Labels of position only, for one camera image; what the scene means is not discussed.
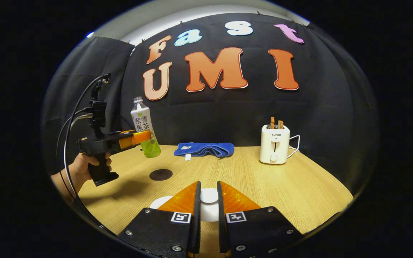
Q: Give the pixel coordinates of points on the white teacup lid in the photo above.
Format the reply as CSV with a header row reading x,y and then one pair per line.
x,y
209,200

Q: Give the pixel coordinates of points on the white teacup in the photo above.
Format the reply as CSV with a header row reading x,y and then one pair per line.
x,y
158,204

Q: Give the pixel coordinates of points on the toast slice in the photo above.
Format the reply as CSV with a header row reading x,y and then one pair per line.
x,y
280,125
272,123

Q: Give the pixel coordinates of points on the black backdrop cloth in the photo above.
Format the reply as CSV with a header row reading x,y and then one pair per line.
x,y
228,114

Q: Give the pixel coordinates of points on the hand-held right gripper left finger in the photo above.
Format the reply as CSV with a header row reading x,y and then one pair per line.
x,y
196,229

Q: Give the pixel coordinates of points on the blue towel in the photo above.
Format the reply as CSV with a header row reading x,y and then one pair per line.
x,y
206,149

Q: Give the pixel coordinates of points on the dark round coaster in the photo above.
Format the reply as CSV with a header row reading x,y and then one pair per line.
x,y
161,175

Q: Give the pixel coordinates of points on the white toaster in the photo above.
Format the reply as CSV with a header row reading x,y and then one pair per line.
x,y
274,147

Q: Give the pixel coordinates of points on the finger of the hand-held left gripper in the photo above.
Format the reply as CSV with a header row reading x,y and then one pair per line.
x,y
134,139

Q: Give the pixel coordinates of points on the clear water bottle green label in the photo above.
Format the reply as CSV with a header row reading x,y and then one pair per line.
x,y
142,122

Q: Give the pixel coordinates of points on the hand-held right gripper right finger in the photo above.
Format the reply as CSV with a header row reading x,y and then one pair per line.
x,y
222,229

